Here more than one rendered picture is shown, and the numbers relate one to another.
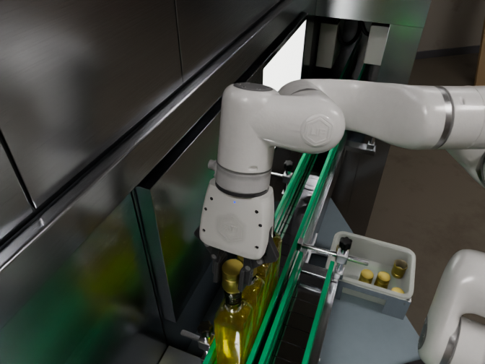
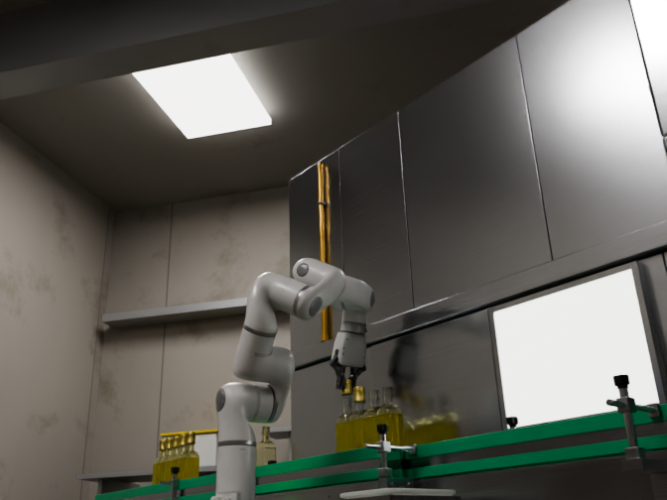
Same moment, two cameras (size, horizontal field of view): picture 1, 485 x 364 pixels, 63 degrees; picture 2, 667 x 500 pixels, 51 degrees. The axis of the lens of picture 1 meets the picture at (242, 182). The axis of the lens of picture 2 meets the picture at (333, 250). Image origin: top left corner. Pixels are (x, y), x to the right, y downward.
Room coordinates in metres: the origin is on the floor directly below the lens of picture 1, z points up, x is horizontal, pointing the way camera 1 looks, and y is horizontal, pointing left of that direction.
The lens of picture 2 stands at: (1.35, -1.87, 0.74)
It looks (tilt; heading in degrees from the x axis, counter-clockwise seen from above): 23 degrees up; 118
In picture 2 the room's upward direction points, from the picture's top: 2 degrees counter-clockwise
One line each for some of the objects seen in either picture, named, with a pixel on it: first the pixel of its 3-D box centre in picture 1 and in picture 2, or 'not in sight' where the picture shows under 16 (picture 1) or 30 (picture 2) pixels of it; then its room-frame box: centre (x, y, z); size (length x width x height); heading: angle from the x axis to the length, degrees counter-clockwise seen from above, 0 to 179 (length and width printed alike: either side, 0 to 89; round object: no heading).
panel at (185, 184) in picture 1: (251, 132); (492, 371); (0.85, -0.02, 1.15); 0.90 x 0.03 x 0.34; 158
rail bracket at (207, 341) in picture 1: (198, 341); not in sight; (0.41, 0.09, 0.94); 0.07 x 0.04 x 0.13; 68
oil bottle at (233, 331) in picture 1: (234, 338); (348, 450); (0.39, 0.02, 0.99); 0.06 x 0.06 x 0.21; 68
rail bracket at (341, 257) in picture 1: (331, 255); (390, 450); (0.62, -0.21, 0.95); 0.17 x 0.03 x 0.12; 68
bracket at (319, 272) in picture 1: (319, 279); (398, 492); (0.63, -0.20, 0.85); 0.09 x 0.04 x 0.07; 68
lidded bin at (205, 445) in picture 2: not in sight; (200, 452); (-1.73, 1.98, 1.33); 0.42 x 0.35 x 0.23; 14
